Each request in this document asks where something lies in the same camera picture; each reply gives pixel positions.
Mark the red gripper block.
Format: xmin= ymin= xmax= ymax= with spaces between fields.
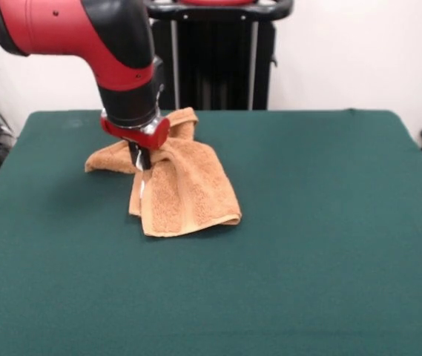
xmin=100 ymin=109 xmax=171 ymax=171

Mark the tan terry towel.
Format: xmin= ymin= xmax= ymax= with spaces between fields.
xmin=84 ymin=106 xmax=243 ymax=238

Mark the dark green table cloth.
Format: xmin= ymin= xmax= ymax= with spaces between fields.
xmin=0 ymin=108 xmax=422 ymax=356

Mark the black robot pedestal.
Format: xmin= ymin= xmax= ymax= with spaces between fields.
xmin=143 ymin=0 xmax=294 ymax=111

